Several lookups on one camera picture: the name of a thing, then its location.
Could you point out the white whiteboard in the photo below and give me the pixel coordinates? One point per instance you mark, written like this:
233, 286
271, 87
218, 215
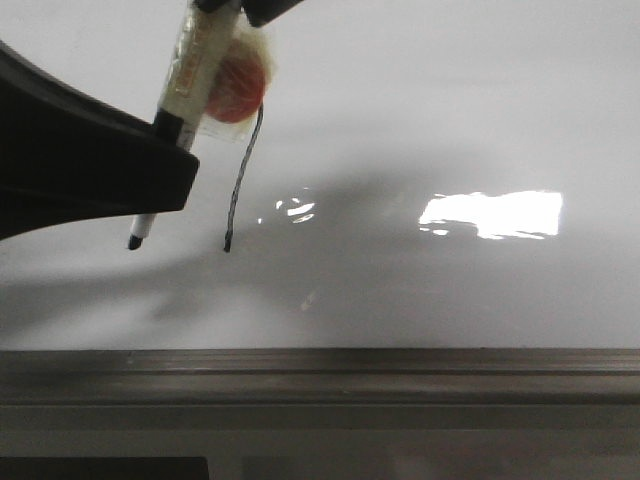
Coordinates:
429, 174

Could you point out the grey aluminium whiteboard frame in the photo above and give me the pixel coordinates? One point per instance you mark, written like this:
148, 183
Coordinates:
321, 414

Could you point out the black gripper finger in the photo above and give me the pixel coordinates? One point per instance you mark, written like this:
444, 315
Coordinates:
258, 12
67, 157

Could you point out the red round magnet taped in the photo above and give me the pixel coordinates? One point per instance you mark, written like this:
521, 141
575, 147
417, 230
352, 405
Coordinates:
241, 83

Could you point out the black white whiteboard marker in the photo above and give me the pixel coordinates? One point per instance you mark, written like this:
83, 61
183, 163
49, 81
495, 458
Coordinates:
205, 36

